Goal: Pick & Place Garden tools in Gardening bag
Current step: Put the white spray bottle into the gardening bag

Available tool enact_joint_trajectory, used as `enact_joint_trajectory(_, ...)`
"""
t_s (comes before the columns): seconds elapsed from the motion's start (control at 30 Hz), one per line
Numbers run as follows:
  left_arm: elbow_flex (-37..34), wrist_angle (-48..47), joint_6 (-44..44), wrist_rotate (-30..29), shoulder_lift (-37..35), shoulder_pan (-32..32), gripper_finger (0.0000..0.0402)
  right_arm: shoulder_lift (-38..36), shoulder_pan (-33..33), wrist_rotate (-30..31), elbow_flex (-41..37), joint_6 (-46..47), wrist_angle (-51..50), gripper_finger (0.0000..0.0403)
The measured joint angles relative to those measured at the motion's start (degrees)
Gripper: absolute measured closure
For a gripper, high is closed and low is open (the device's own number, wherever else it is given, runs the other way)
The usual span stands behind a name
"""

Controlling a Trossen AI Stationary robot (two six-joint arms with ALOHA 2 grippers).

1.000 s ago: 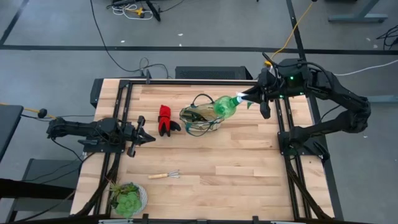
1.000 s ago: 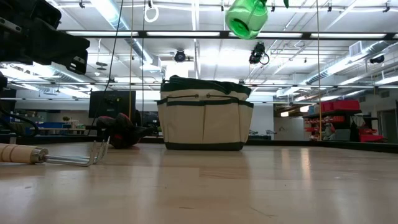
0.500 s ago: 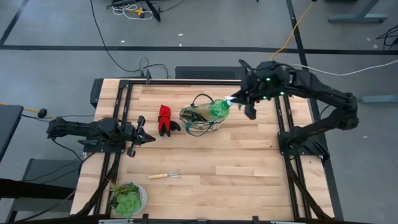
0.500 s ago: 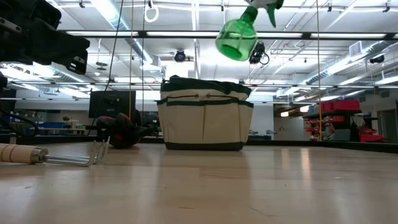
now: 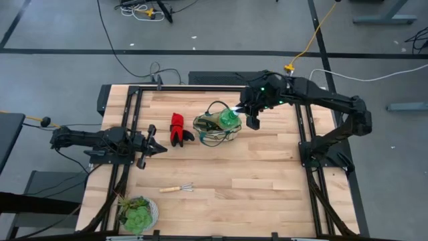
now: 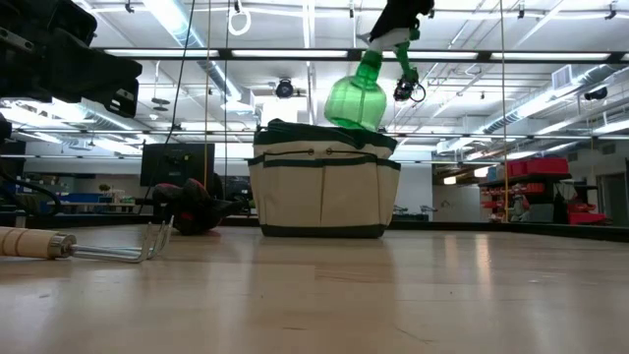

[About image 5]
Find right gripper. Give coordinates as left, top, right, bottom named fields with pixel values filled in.
left=235, top=84, right=278, bottom=131

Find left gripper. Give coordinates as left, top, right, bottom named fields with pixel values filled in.
left=133, top=124, right=168, bottom=170

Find green spray bottle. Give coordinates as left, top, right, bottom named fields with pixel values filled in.
left=219, top=105, right=247, bottom=131

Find red black gardening gloves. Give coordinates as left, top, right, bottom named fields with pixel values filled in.
left=169, top=112, right=196, bottom=148

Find three-prong wooden hand cultivator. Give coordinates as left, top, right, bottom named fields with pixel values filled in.
left=158, top=182, right=195, bottom=193

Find black computer tower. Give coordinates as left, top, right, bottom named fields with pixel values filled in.
left=188, top=70, right=268, bottom=87

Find succulent in white pot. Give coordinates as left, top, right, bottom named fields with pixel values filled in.
left=116, top=195, right=160, bottom=235

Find black stand leg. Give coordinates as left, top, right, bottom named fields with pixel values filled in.
left=156, top=0, right=174, bottom=23

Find black floor beam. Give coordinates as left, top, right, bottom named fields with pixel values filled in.
left=0, top=191, right=82, bottom=215

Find black desk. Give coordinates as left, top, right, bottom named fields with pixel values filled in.
left=0, top=112, right=26, bottom=175

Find grey desk foot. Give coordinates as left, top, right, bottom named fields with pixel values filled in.
left=352, top=0, right=419, bottom=25
left=386, top=102, right=428, bottom=112

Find yellow power cable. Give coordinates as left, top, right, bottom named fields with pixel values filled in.
left=284, top=1, right=338, bottom=73

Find black cable sleeve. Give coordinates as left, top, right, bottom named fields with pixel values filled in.
left=306, top=169, right=355, bottom=237
left=80, top=165, right=130, bottom=234

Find long black cable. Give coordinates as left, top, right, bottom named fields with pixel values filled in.
left=96, top=0, right=183, bottom=85

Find white floor cable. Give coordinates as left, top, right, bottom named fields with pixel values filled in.
left=309, top=63, right=428, bottom=84

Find white yellow cable bundle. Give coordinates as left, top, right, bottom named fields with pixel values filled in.
left=114, top=0, right=167, bottom=23

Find black cable tangle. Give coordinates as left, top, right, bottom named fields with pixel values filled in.
left=404, top=26, right=428, bottom=54

